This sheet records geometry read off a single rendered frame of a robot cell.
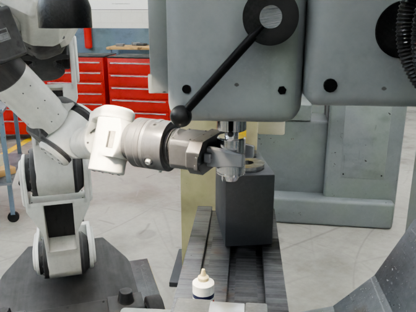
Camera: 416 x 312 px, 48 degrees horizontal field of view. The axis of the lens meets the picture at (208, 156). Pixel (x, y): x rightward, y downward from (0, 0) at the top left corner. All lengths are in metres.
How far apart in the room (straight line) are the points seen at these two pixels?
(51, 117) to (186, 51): 0.49
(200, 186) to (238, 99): 2.00
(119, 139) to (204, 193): 1.85
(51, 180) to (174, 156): 0.69
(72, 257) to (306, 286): 1.54
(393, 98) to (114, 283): 1.27
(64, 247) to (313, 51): 1.15
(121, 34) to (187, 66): 9.42
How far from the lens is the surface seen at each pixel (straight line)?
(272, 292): 1.03
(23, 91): 1.03
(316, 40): 0.63
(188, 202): 2.68
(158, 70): 0.74
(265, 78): 0.65
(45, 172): 1.41
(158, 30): 0.74
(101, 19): 10.18
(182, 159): 0.76
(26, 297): 1.72
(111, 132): 0.84
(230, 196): 1.14
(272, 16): 0.61
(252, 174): 1.13
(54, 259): 1.62
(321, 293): 2.75
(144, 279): 2.05
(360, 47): 0.64
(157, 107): 5.39
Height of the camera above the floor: 1.46
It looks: 17 degrees down
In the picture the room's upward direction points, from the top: straight up
